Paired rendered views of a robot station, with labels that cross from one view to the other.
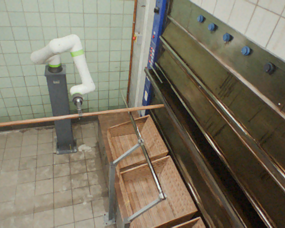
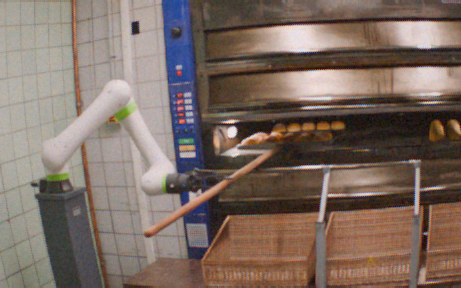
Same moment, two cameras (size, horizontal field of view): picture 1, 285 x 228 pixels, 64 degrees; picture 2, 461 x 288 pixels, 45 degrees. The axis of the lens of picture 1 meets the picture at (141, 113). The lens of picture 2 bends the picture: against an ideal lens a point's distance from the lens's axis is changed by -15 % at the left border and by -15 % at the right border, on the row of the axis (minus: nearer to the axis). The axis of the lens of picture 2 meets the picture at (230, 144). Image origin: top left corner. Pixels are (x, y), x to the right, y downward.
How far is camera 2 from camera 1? 2.64 m
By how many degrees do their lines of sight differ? 53
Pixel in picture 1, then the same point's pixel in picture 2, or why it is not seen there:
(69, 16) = (9, 112)
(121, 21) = (64, 107)
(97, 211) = not seen: outside the picture
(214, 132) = (388, 87)
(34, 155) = not seen: outside the picture
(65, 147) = not seen: outside the picture
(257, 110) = (410, 28)
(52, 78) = (71, 202)
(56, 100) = (82, 260)
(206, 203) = (426, 179)
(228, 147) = (412, 84)
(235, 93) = (383, 31)
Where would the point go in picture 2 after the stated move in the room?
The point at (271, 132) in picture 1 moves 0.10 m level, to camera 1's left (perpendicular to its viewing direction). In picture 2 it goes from (431, 32) to (425, 32)
